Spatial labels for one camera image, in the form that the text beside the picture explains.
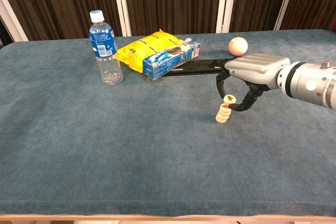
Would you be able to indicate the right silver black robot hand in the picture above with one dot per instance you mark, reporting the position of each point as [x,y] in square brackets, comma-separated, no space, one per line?
[257,69]

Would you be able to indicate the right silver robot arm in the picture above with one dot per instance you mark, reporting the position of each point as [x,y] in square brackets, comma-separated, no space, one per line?
[309,85]

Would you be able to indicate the beige wooden ball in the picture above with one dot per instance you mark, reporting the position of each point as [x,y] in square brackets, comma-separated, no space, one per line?
[238,46]

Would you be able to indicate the black folding stand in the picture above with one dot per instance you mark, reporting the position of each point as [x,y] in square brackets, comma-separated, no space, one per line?
[194,68]

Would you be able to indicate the blue cookie box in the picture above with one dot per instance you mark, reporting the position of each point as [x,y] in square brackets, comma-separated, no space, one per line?
[162,64]

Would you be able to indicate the yellow snack bag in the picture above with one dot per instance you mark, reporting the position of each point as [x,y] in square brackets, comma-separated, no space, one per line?
[147,45]

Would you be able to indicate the clear plastic water bottle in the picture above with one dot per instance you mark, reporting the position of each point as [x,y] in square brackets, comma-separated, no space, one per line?
[106,43]

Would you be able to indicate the blue velvet table cloth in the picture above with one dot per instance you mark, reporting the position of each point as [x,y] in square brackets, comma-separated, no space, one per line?
[105,142]

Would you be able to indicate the white screen frame post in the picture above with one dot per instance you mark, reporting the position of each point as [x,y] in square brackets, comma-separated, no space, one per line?
[225,3]
[286,1]
[10,16]
[122,6]

